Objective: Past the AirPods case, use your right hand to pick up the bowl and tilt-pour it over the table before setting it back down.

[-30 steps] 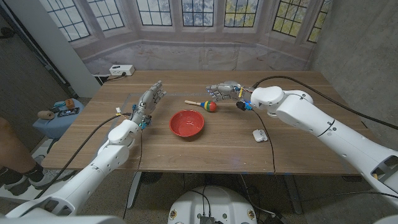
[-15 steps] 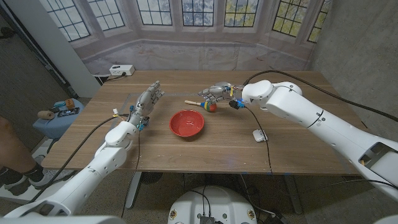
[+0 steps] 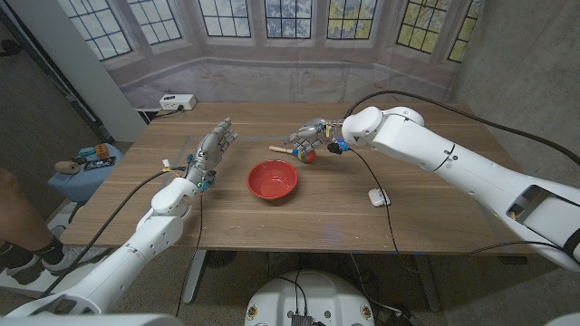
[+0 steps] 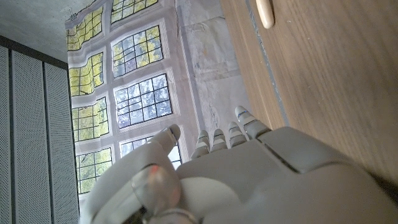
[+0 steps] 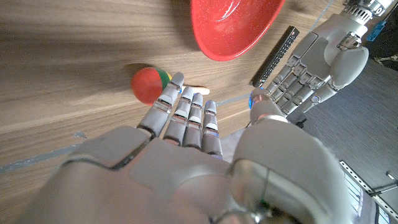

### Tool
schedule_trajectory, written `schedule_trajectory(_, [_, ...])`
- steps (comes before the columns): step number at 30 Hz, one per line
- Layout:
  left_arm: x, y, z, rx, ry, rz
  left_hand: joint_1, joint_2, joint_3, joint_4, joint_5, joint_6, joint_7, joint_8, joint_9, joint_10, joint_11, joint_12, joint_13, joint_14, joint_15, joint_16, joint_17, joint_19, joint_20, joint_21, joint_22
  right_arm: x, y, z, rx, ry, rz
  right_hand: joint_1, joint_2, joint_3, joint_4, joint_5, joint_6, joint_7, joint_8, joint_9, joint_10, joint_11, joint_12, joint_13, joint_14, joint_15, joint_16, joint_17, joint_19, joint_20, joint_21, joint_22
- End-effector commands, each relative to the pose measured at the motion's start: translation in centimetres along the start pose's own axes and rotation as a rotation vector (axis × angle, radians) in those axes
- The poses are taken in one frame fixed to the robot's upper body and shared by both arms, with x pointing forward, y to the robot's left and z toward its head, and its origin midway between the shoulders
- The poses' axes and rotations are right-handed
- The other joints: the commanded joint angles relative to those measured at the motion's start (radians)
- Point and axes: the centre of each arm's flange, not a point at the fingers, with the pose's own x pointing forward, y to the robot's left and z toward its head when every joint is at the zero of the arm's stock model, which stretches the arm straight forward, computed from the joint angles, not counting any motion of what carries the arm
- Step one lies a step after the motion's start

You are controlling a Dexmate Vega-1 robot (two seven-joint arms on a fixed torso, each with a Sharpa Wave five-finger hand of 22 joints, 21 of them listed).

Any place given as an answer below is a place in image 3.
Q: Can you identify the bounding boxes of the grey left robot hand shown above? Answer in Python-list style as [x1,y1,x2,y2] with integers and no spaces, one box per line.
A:
[184,117,239,187]

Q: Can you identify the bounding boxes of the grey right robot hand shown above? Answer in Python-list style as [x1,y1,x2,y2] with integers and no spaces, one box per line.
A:
[288,118,344,155]

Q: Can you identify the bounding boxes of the red bowl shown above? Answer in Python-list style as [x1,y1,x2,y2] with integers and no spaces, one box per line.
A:
[246,158,299,201]

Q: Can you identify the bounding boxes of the white robot shoulder cover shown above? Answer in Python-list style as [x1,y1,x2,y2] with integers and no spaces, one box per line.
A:
[0,312,185,326]

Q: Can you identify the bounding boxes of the white AirPods case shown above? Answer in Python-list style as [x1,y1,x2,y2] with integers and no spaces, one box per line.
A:
[367,187,392,208]

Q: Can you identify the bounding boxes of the colourful wooden maraca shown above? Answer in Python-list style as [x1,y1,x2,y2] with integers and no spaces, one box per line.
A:
[268,144,317,165]

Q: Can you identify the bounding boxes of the white power strip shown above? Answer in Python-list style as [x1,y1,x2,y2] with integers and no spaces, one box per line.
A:
[159,93,198,112]

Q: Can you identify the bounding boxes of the printed bay window backdrop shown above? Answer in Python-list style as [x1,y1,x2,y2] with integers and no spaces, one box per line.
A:
[56,0,484,110]

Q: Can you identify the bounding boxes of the black round fan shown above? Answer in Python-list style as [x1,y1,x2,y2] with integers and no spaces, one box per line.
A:
[206,250,238,269]

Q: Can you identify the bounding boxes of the black flat device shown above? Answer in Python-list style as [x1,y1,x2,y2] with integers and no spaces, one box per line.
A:
[82,156,117,172]

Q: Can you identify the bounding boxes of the grey table leg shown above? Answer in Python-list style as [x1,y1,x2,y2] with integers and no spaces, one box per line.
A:
[414,254,441,312]
[183,249,208,305]

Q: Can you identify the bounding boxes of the blue padded stool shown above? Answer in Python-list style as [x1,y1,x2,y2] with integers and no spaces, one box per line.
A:
[47,143,124,204]

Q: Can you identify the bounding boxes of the brown roll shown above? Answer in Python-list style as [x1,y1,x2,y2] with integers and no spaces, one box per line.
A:
[54,160,81,176]

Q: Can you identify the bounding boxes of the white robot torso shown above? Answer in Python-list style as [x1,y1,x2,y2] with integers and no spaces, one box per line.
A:
[244,270,376,326]

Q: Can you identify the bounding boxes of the grey white sneaker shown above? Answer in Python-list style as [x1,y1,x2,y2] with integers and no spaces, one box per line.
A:
[43,246,108,275]

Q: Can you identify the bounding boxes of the person's bare leg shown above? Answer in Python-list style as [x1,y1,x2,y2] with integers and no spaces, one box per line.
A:
[0,167,60,254]

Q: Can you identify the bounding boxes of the white floor mat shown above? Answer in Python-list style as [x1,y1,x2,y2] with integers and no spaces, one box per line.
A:
[0,212,114,300]

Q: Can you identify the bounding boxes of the dark grey sneaker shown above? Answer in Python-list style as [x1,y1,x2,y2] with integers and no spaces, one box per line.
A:
[0,244,43,286]

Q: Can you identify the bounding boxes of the black power strip cable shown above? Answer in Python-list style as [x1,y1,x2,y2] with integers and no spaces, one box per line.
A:
[147,104,186,122]

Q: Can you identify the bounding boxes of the thin black left wrist cable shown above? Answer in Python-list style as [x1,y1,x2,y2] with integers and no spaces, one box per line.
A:
[174,187,205,317]

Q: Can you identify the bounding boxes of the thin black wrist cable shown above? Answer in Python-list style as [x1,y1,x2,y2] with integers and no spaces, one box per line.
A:
[174,187,205,317]
[349,148,400,254]

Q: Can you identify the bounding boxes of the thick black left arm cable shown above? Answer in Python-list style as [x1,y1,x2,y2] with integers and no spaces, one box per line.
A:
[39,167,187,299]

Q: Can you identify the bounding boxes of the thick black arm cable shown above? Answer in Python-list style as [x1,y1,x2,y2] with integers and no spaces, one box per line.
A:
[343,89,580,167]
[39,167,187,299]

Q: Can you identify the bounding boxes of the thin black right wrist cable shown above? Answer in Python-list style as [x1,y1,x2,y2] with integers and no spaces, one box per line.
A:
[349,148,400,254]

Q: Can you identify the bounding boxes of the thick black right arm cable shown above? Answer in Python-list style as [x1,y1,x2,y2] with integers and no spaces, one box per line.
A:
[343,89,580,167]

